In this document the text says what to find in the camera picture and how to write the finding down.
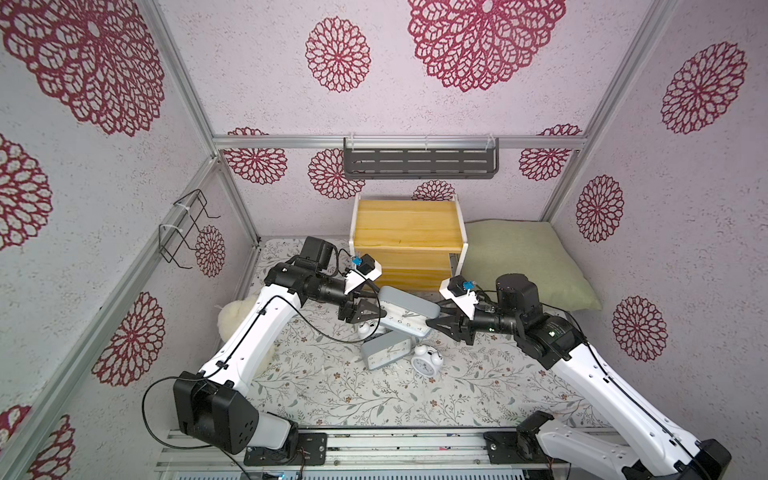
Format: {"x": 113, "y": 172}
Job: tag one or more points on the black wire wall rack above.
{"x": 173, "y": 237}

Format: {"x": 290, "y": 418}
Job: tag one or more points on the grey wall-mounted metal shelf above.
{"x": 420, "y": 163}

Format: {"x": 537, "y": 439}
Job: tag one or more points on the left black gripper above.
{"x": 354, "y": 313}

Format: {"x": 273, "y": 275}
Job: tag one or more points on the green pillow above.
{"x": 498, "y": 247}

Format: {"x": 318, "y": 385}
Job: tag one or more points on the wooden two-tier white-frame shelf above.
{"x": 418, "y": 243}

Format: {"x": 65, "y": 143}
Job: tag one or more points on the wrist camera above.
{"x": 365, "y": 271}
{"x": 462, "y": 293}

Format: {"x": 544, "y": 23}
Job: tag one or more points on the white plush teddy bear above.
{"x": 229, "y": 319}

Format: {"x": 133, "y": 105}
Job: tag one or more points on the grey square alarm clock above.
{"x": 406, "y": 312}
{"x": 386, "y": 349}

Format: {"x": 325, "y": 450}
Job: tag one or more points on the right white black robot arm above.
{"x": 653, "y": 446}

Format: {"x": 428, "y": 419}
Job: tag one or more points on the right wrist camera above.
{"x": 462, "y": 293}

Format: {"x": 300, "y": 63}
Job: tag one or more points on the white twin-bell alarm clock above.
{"x": 366, "y": 329}
{"x": 427, "y": 361}

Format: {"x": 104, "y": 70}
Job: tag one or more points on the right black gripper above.
{"x": 470, "y": 327}

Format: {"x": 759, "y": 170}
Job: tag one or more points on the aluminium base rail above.
{"x": 443, "y": 453}

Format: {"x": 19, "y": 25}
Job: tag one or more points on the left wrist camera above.
{"x": 365, "y": 271}

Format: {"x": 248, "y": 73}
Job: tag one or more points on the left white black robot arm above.
{"x": 212, "y": 404}

